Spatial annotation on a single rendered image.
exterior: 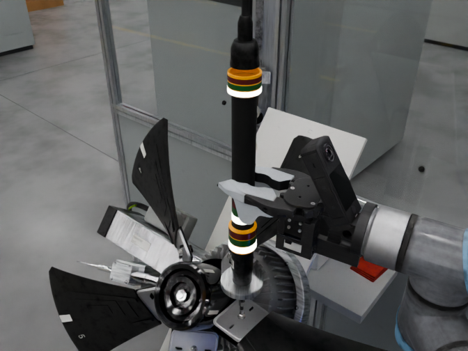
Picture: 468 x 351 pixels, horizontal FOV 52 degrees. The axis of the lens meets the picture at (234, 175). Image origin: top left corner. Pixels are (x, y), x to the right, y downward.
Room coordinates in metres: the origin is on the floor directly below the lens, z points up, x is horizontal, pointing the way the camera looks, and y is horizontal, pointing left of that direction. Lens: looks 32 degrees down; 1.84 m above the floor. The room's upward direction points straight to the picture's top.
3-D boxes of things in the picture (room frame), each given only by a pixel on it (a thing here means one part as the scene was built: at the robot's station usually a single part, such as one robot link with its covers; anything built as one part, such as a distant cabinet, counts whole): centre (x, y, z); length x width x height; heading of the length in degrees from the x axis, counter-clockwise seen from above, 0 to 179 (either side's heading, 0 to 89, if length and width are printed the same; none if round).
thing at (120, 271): (0.79, 0.25, 1.08); 0.07 x 0.04 x 0.06; 61
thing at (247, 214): (0.54, -0.02, 1.45); 0.09 x 0.03 x 0.06; 69
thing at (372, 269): (1.04, -0.40, 0.87); 0.08 x 0.08 x 0.02; 44
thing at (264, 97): (1.19, -0.06, 1.36); 0.10 x 0.07 x 0.08; 176
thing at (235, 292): (0.58, -0.01, 1.32); 0.09 x 0.07 x 0.10; 176
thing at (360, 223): (0.51, -0.12, 1.45); 0.12 x 0.08 x 0.09; 61
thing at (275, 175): (0.58, -0.04, 1.45); 0.09 x 0.03 x 0.06; 52
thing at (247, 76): (0.57, -0.01, 1.62); 0.04 x 0.04 x 0.03
